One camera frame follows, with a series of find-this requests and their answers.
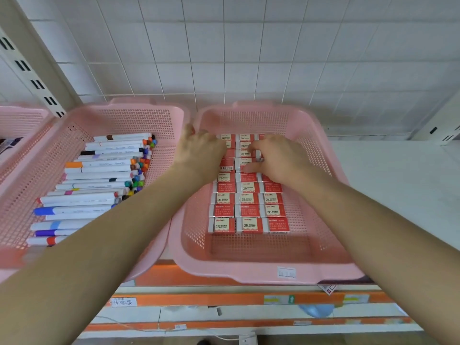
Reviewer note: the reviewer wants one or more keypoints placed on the rows of red eraser boxes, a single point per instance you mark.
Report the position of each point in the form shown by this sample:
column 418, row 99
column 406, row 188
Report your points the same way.
column 248, row 211

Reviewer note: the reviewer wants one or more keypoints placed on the person's right thumb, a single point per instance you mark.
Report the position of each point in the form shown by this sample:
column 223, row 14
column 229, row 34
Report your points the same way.
column 249, row 167

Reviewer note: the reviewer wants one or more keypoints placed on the red and white tag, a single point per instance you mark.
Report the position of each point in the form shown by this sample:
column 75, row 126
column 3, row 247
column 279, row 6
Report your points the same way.
column 328, row 288

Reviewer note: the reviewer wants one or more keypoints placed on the green and white shelf label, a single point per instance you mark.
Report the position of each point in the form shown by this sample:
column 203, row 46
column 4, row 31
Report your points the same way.
column 278, row 300

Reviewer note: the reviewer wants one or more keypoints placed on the pink basket with white label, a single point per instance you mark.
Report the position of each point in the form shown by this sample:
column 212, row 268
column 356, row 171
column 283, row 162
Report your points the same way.
column 251, row 255

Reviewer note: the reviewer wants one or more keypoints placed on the white slotted shelf upright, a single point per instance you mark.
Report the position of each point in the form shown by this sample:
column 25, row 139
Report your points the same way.
column 442, row 130
column 32, row 68

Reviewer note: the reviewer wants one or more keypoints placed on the person's left forearm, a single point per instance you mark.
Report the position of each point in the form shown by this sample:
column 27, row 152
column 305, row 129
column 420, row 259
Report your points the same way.
column 107, row 255

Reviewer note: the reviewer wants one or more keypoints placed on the blue round object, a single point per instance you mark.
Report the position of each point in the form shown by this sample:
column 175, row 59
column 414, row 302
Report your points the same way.
column 316, row 310

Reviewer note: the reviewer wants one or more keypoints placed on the dark packet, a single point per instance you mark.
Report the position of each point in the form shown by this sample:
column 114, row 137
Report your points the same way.
column 9, row 144

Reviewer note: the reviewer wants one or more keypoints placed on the person's right forearm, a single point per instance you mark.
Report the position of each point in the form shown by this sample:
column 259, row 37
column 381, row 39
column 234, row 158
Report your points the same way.
column 377, row 240

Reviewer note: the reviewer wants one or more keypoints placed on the white wall socket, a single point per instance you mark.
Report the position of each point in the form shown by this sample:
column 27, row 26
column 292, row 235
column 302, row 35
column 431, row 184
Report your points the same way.
column 248, row 340

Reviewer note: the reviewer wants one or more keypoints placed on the person's left hand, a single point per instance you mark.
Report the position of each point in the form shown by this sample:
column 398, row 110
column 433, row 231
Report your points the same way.
column 199, row 154

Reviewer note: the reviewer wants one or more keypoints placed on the person's left fingers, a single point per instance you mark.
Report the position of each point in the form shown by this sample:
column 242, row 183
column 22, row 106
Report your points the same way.
column 189, row 130

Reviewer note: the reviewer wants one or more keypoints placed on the handwritten white shelf label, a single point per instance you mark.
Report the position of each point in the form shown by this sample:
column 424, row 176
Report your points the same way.
column 123, row 302

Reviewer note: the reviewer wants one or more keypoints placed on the person's right hand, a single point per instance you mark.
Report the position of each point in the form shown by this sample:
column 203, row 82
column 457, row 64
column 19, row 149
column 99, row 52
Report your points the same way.
column 287, row 161

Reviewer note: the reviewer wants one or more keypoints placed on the orange shelf price rail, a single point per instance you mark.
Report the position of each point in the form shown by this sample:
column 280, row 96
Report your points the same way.
column 233, row 324
column 161, row 276
column 201, row 299

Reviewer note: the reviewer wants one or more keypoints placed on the pink perforated plastic basket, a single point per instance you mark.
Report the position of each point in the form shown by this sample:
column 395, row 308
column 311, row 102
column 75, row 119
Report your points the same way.
column 107, row 118
column 21, row 122

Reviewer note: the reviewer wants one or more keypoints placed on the pile of white marker pens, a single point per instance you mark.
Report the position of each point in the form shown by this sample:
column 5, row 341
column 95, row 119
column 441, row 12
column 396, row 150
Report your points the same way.
column 93, row 176

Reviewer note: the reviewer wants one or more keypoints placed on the white price label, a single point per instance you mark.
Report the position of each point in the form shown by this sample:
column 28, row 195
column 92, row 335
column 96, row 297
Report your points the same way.
column 286, row 273

